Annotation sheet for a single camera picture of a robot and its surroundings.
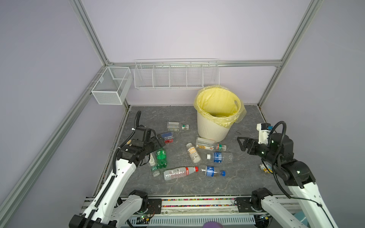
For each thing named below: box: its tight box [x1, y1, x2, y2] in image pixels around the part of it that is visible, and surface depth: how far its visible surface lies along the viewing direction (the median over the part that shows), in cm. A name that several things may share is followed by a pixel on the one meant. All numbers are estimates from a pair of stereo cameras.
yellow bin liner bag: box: [193, 84, 247, 129], surface depth 91 cm
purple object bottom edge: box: [202, 221, 224, 228], surface depth 71 cm
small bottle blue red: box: [161, 132, 174, 144], surface depth 101 cm
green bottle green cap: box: [156, 147, 167, 170], surface depth 88 cm
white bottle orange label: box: [186, 142, 202, 163], surface depth 90 cm
